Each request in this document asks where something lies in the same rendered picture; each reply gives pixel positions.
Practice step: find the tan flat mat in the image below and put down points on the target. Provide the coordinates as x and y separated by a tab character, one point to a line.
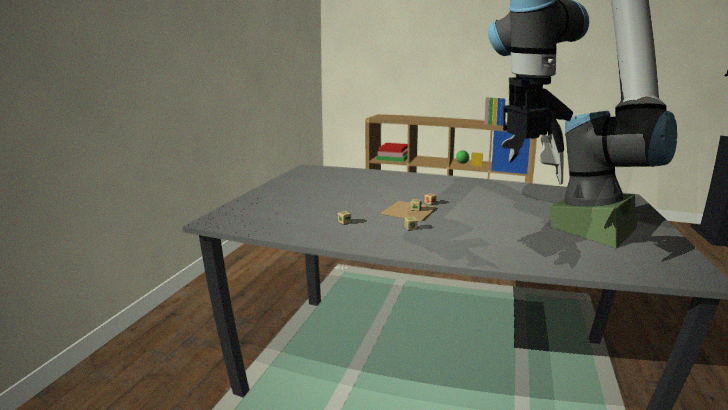
403	209

